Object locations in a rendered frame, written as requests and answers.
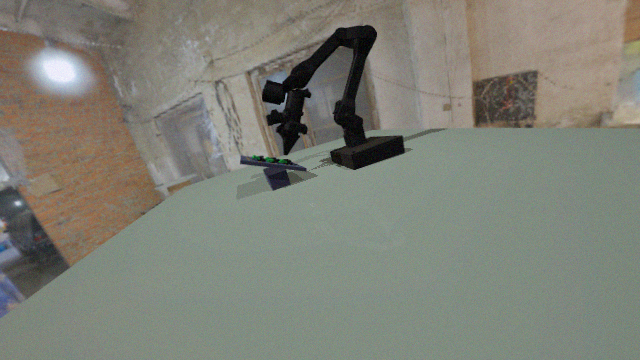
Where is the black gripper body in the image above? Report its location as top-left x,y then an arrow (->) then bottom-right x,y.
276,105 -> 308,135

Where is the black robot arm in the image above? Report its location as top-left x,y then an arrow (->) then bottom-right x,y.
262,25 -> 377,148

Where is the dark blue switch panel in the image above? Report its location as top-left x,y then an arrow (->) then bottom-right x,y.
240,155 -> 307,191

